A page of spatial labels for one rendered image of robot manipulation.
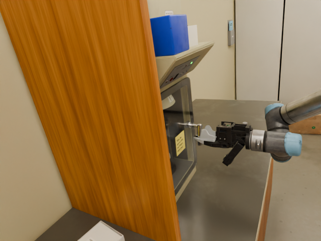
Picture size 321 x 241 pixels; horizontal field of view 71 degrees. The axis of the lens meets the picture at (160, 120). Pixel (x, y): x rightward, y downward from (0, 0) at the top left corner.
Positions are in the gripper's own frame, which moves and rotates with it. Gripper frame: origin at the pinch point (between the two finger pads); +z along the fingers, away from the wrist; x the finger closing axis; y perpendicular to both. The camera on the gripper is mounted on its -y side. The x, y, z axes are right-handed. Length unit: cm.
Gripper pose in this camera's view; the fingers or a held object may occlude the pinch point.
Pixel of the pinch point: (197, 138)
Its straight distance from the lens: 91.9
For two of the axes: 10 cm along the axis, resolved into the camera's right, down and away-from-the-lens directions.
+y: -0.8, -9.5, -2.9
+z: -8.7, -0.7, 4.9
